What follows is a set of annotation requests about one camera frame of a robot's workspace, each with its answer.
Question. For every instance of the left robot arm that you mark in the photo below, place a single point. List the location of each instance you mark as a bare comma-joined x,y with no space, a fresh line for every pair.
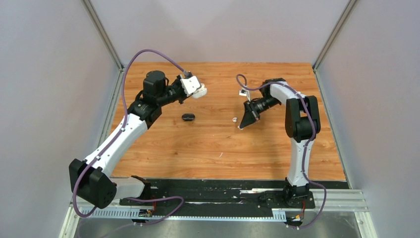
91,178

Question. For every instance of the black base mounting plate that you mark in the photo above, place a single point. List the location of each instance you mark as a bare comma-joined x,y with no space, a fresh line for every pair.
177,207

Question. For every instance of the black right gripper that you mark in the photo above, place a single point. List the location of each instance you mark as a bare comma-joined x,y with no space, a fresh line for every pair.
249,115

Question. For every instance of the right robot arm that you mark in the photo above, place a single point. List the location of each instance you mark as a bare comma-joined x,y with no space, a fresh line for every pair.
302,124

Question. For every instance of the left aluminium corner post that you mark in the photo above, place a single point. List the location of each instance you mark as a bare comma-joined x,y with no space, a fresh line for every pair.
92,13

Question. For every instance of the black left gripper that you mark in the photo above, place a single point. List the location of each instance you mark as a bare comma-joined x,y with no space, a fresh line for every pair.
178,81

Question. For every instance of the aluminium frame rail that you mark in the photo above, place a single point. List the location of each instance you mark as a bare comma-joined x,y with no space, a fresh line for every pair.
344,197

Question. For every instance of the right aluminium corner post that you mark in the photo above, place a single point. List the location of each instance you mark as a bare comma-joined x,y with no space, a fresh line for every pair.
349,7

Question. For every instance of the aluminium corner post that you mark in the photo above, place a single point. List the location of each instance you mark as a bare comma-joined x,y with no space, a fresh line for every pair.
349,7
92,13

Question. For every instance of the black earbud charging case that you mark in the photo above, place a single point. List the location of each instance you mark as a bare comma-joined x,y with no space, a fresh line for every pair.
188,117

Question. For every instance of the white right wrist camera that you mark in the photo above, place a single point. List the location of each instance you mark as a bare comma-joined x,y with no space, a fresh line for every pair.
245,93

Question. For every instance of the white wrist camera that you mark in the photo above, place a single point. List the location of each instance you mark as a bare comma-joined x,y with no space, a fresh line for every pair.
245,93
191,85

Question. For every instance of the white earbud charging case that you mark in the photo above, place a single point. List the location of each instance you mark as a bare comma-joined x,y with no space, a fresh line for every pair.
202,91

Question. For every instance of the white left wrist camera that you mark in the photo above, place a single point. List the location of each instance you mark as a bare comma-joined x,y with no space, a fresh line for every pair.
191,85

